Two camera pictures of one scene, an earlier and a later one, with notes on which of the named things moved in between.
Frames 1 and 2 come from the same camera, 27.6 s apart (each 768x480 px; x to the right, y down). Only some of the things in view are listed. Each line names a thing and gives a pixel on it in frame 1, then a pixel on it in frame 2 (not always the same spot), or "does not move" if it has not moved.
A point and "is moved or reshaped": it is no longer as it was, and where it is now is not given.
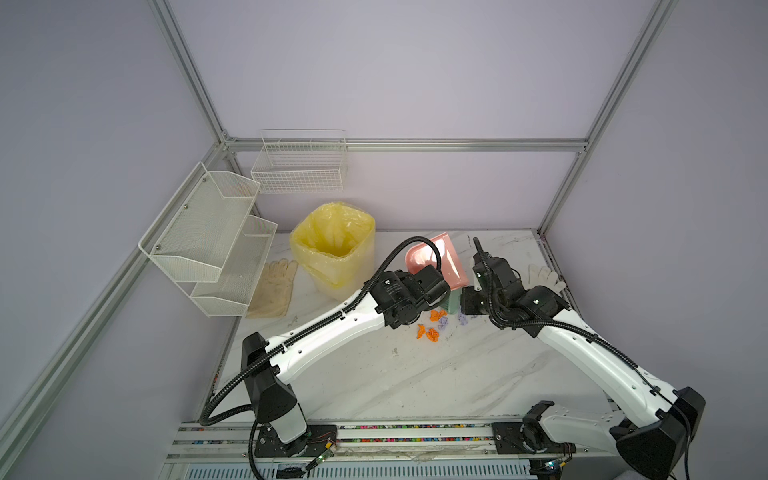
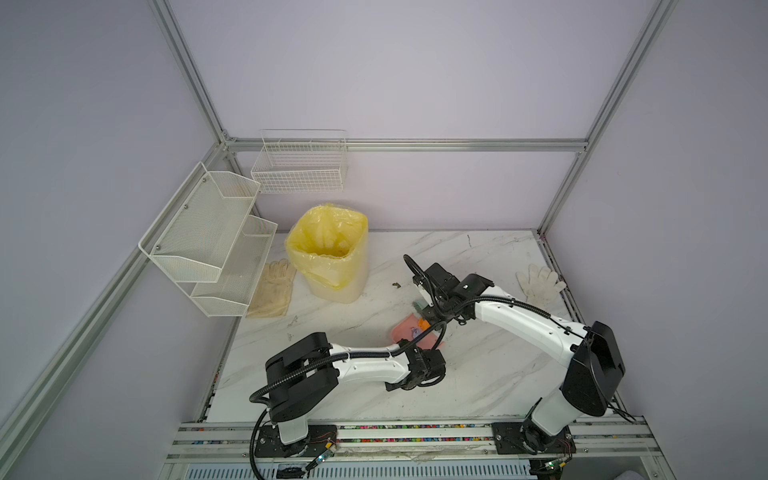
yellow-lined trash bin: (335, 243) does not move
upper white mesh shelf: (193, 237) does not move
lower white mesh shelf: (230, 296) does not move
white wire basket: (301, 161) does not move
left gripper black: (398, 275) to (391, 387)
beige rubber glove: (273, 294) does not move
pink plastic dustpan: (424, 254) to (403, 331)
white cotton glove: (544, 277) does not move
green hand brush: (453, 303) is moved or reshaped
